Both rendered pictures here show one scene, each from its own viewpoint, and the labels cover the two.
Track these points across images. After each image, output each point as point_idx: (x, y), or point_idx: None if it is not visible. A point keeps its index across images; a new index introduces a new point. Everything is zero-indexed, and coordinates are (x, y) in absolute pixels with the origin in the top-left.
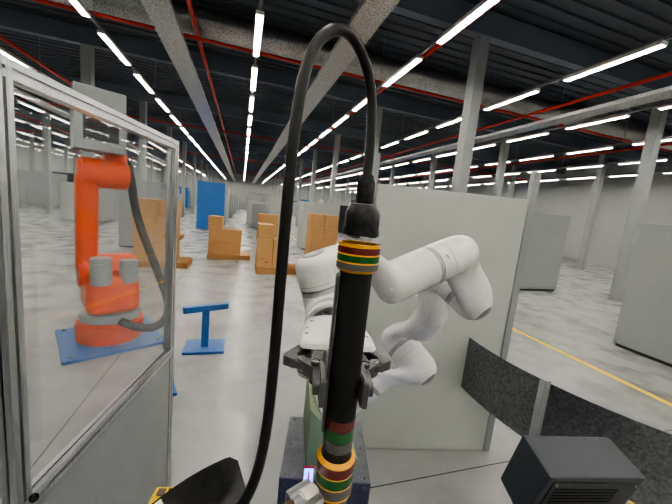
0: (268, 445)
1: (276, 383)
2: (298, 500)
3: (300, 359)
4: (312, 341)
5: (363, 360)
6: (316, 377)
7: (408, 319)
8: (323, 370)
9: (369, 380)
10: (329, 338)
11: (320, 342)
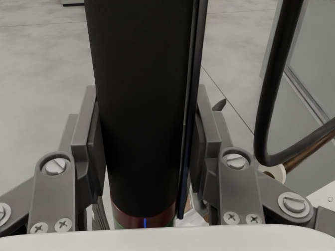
0: (257, 110)
1: (278, 17)
2: (199, 221)
3: (296, 193)
4: (296, 246)
5: (56, 176)
6: (217, 120)
7: None
8: (203, 106)
9: (74, 121)
10: (205, 21)
11: (251, 240)
